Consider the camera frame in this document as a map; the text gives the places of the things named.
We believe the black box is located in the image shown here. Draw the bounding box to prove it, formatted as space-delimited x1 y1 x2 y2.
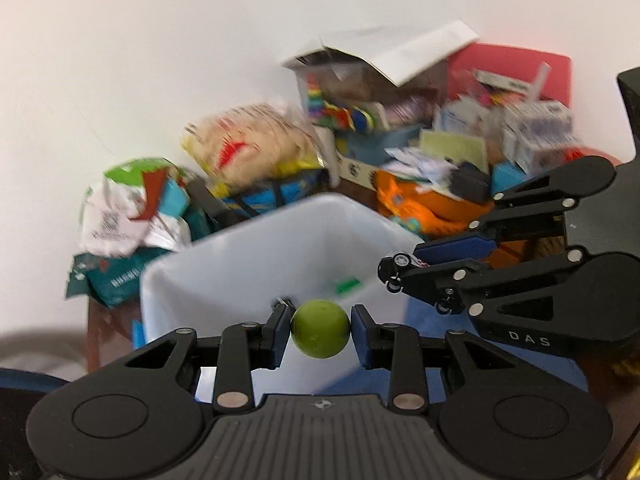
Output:
450 162 493 204

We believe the white blue packet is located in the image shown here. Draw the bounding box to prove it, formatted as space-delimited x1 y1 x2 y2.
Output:
435 97 501 133

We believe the green ball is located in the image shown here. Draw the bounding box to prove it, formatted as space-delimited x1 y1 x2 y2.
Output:
291 300 351 359

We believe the clear toy storage box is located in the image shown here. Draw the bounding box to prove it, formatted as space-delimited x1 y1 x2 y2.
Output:
295 52 451 133

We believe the stack of white cartons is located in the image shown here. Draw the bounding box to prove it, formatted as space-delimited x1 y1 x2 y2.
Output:
502 100 576 173

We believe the white printed carton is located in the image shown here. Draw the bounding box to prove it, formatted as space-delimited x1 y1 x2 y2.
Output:
332 152 381 191

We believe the white folded cardboard sheet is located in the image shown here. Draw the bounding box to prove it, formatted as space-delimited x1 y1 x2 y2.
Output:
280 20 481 88

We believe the pile of white papers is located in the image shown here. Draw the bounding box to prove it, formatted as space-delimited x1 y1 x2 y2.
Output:
385 147 456 193

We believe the white plastic bin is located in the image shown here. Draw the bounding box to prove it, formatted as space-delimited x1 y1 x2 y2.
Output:
140 192 433 401

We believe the white crumpled bag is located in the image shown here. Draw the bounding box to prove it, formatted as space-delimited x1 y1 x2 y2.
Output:
80 157 193 258

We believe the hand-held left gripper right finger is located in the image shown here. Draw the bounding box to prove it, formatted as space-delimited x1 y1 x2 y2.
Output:
351 304 506 411

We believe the red board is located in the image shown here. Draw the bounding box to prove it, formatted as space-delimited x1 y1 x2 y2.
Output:
447 42 573 111

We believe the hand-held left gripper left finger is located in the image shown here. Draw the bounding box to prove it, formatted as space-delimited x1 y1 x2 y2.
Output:
122 304 292 413

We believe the teal snack bag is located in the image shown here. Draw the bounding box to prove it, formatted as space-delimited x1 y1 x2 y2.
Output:
65 252 166 308

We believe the black toy car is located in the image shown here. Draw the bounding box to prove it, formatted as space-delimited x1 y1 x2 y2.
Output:
377 249 451 313

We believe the blue black bag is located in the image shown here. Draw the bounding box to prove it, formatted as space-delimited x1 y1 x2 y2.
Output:
190 170 331 231

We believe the orange teal dinosaur toy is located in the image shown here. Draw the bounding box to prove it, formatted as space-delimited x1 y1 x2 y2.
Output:
375 170 496 236

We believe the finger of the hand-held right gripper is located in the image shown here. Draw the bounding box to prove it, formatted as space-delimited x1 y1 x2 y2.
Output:
414 156 618 267
387 247 588 357

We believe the clear bag of noodles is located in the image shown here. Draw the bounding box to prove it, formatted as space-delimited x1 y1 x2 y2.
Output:
181 102 321 186

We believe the blue box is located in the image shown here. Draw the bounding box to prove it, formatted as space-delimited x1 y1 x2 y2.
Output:
490 160 532 193

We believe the pale green box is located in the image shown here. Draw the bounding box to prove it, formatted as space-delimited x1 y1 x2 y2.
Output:
419 129 490 171

